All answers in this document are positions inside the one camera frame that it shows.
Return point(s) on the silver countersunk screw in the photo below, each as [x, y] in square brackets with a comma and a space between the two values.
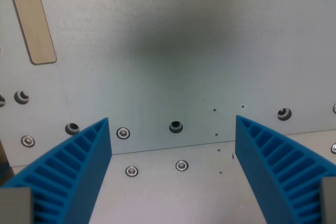
[27, 141]
[334, 148]
[131, 171]
[123, 133]
[181, 165]
[334, 108]

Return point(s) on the light wooden flat strip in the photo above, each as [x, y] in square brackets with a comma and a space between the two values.
[34, 19]

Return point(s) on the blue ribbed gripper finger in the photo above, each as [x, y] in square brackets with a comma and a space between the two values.
[86, 166]
[257, 161]

